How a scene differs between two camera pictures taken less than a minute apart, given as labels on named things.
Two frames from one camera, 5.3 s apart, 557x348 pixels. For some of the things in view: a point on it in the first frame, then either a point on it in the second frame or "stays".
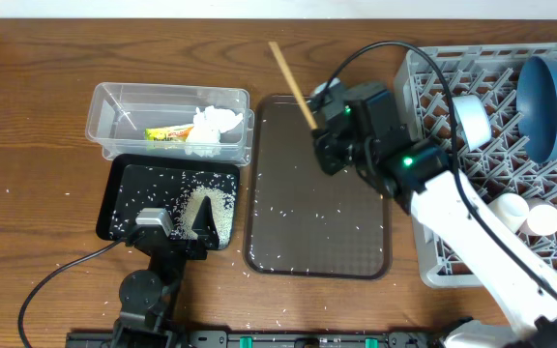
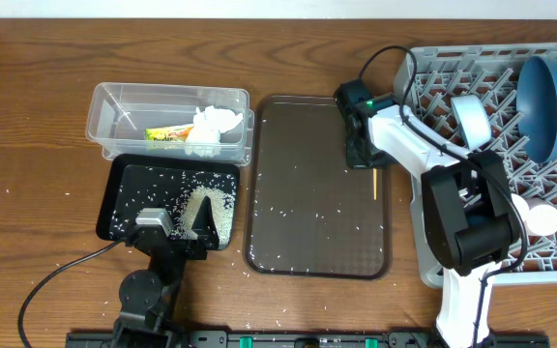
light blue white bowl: x=473 y=120 stays
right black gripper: x=330 y=140 → x=362 y=158
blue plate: x=548 y=107 stays
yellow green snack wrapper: x=178 y=133 stays
